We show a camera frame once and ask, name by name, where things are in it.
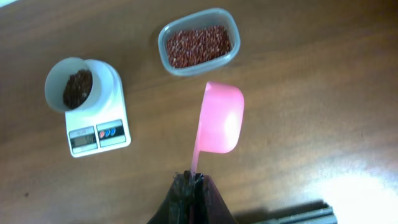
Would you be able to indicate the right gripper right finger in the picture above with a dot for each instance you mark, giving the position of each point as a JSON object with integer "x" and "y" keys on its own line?
{"x": 209, "y": 206}

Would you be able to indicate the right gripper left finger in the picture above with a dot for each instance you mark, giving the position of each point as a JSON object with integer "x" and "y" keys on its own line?
{"x": 176, "y": 207}

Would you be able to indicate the pink plastic scoop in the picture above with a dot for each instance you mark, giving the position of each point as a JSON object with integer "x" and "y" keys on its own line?
{"x": 220, "y": 121}

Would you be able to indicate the white digital kitchen scale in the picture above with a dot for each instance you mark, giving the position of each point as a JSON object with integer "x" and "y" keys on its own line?
{"x": 100, "y": 124}

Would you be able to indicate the white round bowl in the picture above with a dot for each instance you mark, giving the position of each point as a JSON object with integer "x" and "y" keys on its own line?
{"x": 62, "y": 81}

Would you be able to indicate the red beans in container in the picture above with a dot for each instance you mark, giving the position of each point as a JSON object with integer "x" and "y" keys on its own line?
{"x": 188, "y": 48}

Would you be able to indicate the red beans in bowl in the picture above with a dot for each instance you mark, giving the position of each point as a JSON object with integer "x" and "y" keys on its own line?
{"x": 77, "y": 89}

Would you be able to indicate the clear plastic bean container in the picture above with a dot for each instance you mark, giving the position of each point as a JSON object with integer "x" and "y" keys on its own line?
{"x": 200, "y": 20}

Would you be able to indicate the aluminium frame rail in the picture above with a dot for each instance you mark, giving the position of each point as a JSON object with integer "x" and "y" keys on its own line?
{"x": 324, "y": 215}

